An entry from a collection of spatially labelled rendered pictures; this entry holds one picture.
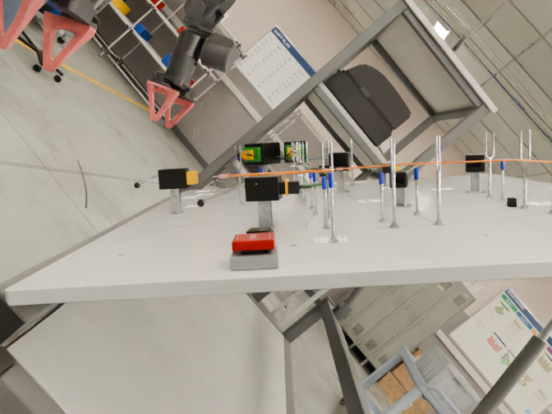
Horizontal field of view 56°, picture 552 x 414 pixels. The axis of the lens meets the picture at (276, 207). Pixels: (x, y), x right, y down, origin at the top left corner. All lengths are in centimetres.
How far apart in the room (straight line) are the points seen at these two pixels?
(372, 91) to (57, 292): 147
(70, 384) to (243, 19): 845
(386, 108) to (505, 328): 728
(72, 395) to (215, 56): 71
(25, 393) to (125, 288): 18
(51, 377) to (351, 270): 40
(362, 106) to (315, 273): 135
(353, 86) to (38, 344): 142
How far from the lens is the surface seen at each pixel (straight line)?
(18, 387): 70
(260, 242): 60
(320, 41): 876
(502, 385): 85
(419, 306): 808
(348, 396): 120
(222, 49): 114
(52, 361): 76
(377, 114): 190
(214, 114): 869
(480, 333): 887
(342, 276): 58
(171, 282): 59
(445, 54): 190
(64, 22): 77
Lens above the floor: 121
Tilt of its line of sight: 5 degrees down
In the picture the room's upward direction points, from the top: 50 degrees clockwise
